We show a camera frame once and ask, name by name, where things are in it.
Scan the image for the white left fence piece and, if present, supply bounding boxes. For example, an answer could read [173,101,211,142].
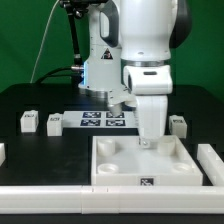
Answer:
[0,143,6,166]

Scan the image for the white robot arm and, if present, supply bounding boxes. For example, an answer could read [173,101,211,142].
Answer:
[79,0,192,148]

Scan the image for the white fence bar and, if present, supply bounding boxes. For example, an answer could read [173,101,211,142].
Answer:
[0,186,224,214]
[197,144,224,187]

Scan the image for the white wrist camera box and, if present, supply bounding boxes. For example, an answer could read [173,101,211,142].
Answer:
[123,65,173,95]

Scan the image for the white square table top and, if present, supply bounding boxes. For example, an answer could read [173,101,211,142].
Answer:
[91,135,203,186]

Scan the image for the white plate with tags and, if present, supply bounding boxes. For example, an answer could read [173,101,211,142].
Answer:
[63,111,137,128]

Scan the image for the white cable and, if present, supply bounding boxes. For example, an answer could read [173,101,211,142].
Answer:
[30,0,60,84]

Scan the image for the black camera stand pole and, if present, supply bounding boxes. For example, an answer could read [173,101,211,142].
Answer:
[59,0,88,65]

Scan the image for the white front fence bar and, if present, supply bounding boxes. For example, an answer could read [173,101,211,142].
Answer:
[0,186,224,214]

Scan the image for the black cables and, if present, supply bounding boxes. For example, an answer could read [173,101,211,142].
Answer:
[35,64,86,84]

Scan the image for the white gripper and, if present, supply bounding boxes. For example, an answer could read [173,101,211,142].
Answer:
[136,95,168,149]

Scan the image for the white right fence bar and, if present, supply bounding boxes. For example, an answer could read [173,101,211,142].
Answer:
[197,144,224,187]

